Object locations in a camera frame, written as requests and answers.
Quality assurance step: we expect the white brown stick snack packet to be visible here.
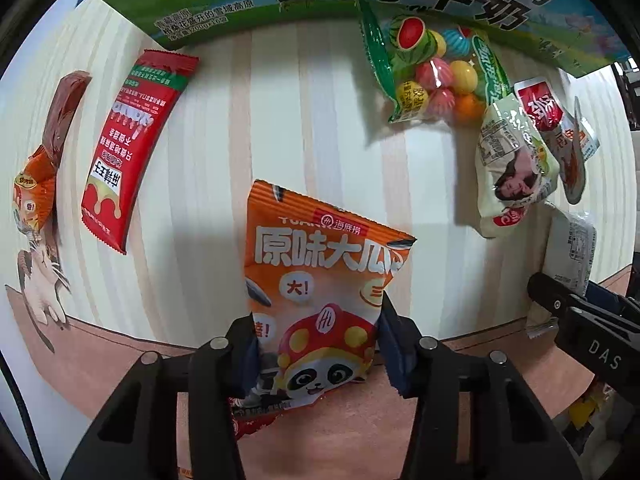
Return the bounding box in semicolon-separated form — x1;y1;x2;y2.
524;201;599;340

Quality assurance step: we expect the small red snack packet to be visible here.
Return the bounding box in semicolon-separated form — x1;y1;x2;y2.
229;394;322;440

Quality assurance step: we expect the white printed snack packet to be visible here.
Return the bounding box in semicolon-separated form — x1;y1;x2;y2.
475;94;560;238

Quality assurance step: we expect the orange panda melon seed bag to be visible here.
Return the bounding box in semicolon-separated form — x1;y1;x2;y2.
244;180;416;400

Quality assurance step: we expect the green fruit candy bag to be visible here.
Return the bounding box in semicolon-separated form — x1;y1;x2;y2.
357;0;511;125

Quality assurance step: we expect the long red milk candy packet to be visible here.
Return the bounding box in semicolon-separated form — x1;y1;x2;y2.
80;50;200;254

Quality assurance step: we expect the dark brown snack packet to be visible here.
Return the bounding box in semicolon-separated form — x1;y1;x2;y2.
42;70;91;168

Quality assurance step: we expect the red white fish snack packet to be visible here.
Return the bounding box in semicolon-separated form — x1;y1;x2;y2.
514;77;600;205

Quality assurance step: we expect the pink striped cat tablecloth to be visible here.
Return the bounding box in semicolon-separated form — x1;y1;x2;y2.
1;0;637;479

